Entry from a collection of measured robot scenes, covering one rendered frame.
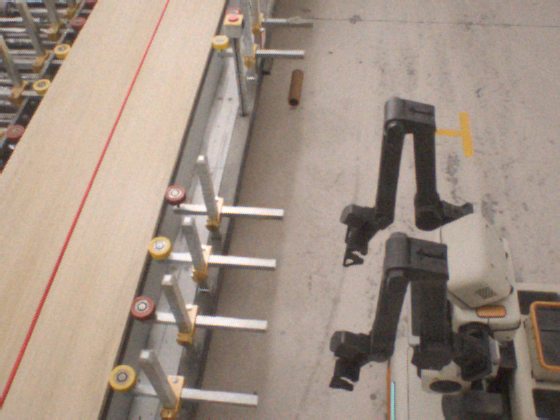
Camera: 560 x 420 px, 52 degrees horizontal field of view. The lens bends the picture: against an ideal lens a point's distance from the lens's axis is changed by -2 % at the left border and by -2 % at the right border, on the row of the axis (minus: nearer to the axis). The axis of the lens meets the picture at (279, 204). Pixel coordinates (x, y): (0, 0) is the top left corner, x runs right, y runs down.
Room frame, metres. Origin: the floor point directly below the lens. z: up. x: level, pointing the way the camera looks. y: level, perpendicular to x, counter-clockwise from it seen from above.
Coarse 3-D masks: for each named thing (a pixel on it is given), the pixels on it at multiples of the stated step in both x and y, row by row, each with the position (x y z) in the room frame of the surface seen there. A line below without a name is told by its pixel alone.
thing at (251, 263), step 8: (168, 256) 1.25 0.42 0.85; (176, 256) 1.25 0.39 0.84; (184, 256) 1.25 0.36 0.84; (216, 256) 1.24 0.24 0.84; (224, 256) 1.23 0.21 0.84; (184, 264) 1.23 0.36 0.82; (192, 264) 1.22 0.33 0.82; (216, 264) 1.21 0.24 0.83; (224, 264) 1.20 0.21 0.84; (232, 264) 1.20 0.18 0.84; (240, 264) 1.19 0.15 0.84; (248, 264) 1.19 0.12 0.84; (256, 264) 1.19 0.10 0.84; (264, 264) 1.19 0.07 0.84; (272, 264) 1.18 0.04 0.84
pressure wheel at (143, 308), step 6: (138, 300) 1.03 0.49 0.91; (144, 300) 1.03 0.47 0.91; (150, 300) 1.03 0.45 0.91; (132, 306) 1.01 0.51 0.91; (138, 306) 1.01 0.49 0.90; (144, 306) 1.01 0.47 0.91; (150, 306) 1.01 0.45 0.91; (132, 312) 0.99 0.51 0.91; (138, 312) 0.99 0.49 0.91; (144, 312) 0.99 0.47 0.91; (150, 312) 0.99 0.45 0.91; (138, 318) 0.97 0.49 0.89; (144, 318) 0.97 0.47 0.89
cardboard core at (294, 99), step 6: (294, 72) 3.26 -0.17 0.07; (300, 72) 3.26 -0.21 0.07; (294, 78) 3.19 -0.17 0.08; (300, 78) 3.20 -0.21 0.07; (294, 84) 3.13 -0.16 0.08; (300, 84) 3.14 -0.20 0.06; (294, 90) 3.06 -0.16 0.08; (300, 90) 3.09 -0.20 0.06; (294, 96) 3.00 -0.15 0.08; (300, 96) 3.03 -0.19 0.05; (288, 102) 3.00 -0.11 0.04; (294, 102) 3.03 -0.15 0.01
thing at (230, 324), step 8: (160, 312) 1.02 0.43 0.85; (152, 320) 0.99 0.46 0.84; (160, 320) 0.99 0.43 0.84; (168, 320) 0.99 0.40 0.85; (200, 320) 0.98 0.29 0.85; (208, 320) 0.98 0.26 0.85; (216, 320) 0.97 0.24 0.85; (224, 320) 0.97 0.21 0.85; (232, 320) 0.97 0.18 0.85; (240, 320) 0.97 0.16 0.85; (248, 320) 0.97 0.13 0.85; (216, 328) 0.96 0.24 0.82; (224, 328) 0.95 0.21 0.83; (232, 328) 0.95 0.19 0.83; (240, 328) 0.94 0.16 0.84; (248, 328) 0.94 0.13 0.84; (256, 328) 0.93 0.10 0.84; (264, 328) 0.93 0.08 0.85
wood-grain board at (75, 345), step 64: (128, 0) 2.94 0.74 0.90; (192, 0) 2.89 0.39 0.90; (64, 64) 2.40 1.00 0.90; (128, 64) 2.36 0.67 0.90; (192, 64) 2.31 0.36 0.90; (64, 128) 1.93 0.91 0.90; (128, 128) 1.90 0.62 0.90; (0, 192) 1.58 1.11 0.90; (64, 192) 1.55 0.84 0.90; (128, 192) 1.53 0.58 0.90; (0, 256) 1.26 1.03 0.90; (64, 256) 1.24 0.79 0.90; (128, 256) 1.22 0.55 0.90; (0, 320) 0.99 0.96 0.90; (64, 320) 0.98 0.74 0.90; (128, 320) 0.97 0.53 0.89; (0, 384) 0.77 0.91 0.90; (64, 384) 0.75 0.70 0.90
